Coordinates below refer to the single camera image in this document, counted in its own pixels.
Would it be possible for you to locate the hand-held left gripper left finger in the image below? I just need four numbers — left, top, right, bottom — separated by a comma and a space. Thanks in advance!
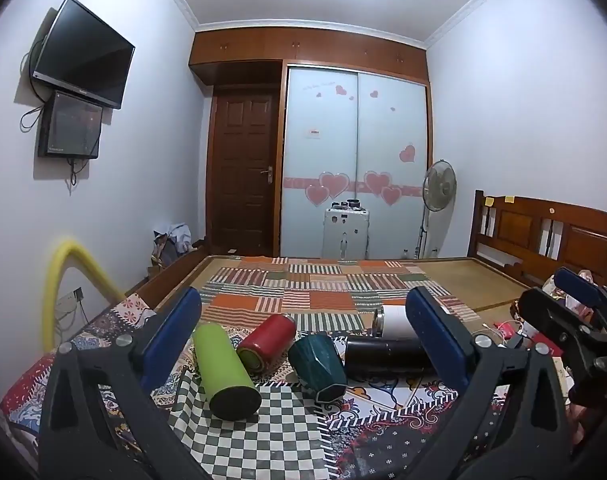
38, 286, 212, 480

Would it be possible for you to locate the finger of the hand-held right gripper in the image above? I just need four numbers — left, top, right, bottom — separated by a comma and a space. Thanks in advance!
553, 266, 607, 311
517, 286, 591, 348

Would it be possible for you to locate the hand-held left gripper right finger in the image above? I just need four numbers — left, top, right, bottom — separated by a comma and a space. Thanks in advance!
406, 286, 579, 480

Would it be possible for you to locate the dark teal faceted cup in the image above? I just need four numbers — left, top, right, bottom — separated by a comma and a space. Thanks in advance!
288, 334, 348, 404

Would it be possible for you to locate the white steel cup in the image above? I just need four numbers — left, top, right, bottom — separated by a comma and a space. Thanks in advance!
372, 304, 424, 341

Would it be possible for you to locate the black cup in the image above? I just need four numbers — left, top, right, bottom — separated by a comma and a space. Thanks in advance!
343, 336, 437, 377

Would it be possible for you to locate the green cup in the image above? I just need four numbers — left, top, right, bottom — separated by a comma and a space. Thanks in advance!
191, 321, 263, 420

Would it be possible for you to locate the red cup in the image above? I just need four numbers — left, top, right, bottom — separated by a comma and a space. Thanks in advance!
235, 313, 298, 374

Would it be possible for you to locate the wooden bed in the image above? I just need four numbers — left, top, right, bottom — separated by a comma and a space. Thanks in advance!
124, 190, 607, 321

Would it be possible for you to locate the pile of clothes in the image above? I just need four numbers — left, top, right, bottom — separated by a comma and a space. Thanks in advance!
151, 221, 194, 267

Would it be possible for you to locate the floral printed blanket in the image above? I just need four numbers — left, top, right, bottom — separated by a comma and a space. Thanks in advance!
0, 292, 574, 480

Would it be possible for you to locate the yellow foam tube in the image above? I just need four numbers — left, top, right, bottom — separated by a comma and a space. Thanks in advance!
42, 240, 127, 354

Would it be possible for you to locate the striped patchwork blanket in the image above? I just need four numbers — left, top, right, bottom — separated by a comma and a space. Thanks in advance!
198, 256, 484, 337

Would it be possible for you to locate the checkered cloth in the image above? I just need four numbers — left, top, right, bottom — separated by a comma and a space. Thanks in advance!
168, 367, 334, 480

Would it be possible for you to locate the standing fan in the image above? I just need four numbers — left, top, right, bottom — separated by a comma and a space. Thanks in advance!
415, 160, 457, 260

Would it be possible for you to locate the brown wooden door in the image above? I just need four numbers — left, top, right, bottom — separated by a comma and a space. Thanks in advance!
208, 91, 280, 258

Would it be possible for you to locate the wardrobe with heart stickers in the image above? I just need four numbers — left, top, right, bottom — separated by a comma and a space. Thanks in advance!
280, 64, 430, 261

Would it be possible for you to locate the wooden overhead cabinet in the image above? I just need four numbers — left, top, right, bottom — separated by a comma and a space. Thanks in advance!
190, 26, 430, 87

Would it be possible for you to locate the white cable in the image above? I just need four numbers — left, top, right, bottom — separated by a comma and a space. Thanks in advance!
475, 319, 523, 343

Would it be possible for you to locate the wall power socket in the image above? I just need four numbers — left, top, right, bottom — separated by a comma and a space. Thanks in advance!
56, 287, 85, 312

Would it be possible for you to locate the black hanging cable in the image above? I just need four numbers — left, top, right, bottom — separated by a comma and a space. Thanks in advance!
68, 157, 90, 190

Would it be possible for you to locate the small black wall monitor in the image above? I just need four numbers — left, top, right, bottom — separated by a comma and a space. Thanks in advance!
38, 90, 104, 160

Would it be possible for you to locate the black cable loop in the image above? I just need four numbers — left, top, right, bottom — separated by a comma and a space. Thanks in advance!
20, 104, 45, 134

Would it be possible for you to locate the wall-mounted television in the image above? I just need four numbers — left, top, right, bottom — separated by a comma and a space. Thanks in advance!
30, 0, 136, 110

